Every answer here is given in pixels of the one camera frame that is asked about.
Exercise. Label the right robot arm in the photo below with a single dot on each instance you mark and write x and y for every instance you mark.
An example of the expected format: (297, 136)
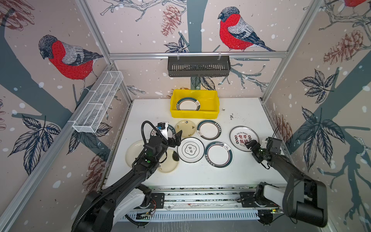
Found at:
(304, 198)

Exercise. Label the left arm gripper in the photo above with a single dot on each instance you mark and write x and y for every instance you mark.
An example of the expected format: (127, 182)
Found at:
(177, 139)

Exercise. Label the aluminium cross bar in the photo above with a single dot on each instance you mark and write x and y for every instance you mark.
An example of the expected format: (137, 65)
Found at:
(234, 55)

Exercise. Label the aluminium frame post right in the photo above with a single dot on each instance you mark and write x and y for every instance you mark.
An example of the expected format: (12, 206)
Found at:
(304, 25)

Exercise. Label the white plate red characters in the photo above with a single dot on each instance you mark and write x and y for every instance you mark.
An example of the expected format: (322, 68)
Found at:
(240, 135)

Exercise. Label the large green rim lettered plate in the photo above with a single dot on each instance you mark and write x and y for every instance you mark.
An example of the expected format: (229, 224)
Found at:
(171, 132)

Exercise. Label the white plate flower emblem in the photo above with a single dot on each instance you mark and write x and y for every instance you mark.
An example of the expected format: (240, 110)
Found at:
(191, 150)

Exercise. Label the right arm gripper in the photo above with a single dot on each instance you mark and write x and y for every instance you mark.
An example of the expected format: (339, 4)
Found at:
(254, 148)

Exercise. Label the base rail assembly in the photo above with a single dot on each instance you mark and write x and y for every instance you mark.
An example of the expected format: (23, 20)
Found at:
(195, 203)

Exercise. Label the green red rim plate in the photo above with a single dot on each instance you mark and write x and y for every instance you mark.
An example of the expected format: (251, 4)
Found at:
(188, 104)
(218, 154)
(209, 129)

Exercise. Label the white wire mesh basket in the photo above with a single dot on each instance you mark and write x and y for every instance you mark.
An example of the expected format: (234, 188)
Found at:
(94, 111)

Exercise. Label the cream plate dark spot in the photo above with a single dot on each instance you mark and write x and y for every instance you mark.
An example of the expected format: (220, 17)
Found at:
(169, 161)

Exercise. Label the aluminium frame post left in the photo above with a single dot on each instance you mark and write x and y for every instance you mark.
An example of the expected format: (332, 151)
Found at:
(96, 33)

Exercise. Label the aluminium frame post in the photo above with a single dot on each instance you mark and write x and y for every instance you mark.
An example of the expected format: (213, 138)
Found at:
(304, 25)
(96, 33)

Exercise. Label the plain cream plate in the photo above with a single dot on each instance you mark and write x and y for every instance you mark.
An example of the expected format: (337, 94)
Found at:
(133, 152)

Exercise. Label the black hanging basket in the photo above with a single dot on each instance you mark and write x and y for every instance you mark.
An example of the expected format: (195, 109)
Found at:
(199, 66)

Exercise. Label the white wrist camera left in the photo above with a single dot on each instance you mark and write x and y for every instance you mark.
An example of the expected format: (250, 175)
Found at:
(163, 130)

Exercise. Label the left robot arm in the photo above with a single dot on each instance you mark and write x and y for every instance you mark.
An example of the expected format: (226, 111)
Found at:
(97, 212)

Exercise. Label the cream plate with characters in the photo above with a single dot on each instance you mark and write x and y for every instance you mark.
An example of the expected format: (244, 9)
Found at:
(187, 127)

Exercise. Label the yellow plastic bin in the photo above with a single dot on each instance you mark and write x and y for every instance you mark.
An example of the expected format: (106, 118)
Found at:
(208, 99)

